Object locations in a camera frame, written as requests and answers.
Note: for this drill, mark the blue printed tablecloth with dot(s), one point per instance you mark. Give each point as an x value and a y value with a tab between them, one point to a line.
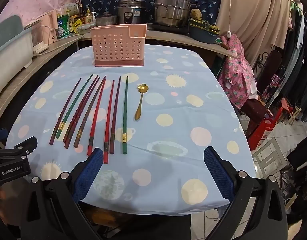
168	120

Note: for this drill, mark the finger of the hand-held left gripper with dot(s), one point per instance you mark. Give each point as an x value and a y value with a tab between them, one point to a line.
27	145
0	133

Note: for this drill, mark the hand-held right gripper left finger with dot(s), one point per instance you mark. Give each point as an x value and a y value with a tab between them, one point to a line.
86	172

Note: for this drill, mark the pink pineapple print garment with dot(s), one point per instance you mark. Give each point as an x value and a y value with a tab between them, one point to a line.
237	67

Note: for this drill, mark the pink perforated utensil basket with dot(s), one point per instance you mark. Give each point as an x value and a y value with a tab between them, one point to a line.
116	46

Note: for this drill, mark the black induction cooker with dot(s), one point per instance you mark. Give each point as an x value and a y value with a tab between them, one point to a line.
168	29

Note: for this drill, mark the white plastic tub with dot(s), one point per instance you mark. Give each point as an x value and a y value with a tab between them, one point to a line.
11	45

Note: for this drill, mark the yellow oil bottle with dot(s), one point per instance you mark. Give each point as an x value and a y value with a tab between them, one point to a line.
88	15

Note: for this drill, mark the hanging dark clothes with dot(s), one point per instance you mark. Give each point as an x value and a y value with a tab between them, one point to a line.
301	55

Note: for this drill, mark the steel rice cooker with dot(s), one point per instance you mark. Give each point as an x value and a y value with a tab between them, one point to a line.
129	12

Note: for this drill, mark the dark metal chair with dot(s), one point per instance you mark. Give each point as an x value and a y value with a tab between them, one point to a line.
274	62

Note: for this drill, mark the gold flower spoon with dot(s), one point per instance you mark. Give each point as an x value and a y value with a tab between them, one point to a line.
139	110

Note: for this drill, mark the green leaf bundle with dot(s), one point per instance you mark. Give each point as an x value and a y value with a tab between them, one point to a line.
206	27

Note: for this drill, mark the small steel lidded pot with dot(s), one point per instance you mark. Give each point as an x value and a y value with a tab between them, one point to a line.
106	20

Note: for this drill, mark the brown sponge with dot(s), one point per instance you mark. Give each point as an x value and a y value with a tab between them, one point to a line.
195	14

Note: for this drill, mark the white carton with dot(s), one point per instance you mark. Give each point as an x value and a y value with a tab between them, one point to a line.
69	8

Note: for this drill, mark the green tin can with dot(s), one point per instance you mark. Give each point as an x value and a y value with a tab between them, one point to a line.
63	27

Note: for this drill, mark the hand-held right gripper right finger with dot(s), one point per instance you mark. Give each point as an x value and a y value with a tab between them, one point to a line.
218	172

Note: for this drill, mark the stainless steamer pot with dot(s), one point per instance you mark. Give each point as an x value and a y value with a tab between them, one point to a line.
172	7

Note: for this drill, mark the yellow packet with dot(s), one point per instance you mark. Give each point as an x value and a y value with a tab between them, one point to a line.
76	25

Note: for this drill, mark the green chopstick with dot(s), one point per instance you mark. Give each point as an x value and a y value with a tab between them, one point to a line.
76	102
125	130

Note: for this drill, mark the grey metal rack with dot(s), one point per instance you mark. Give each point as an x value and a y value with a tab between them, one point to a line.
268	155

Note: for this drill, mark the dark maroon bag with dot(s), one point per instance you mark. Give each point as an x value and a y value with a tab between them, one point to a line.
253	110

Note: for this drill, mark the beige curtain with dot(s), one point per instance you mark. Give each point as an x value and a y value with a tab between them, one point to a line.
256	10

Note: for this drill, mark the maroon chopstick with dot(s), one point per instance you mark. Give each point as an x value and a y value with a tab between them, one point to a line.
66	137
66	111
68	143
115	122

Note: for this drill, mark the clear plastic food container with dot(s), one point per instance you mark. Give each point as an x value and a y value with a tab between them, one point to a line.
84	28

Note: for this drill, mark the white blender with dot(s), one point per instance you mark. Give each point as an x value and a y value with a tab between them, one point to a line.
38	38

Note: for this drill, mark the brown chopstick gold band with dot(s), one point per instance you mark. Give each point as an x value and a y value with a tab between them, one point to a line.
80	136

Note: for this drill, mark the blue plastic basin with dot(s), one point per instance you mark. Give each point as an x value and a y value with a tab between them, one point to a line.
202	38

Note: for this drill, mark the pink electric kettle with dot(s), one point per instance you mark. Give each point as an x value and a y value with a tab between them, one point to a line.
49	28

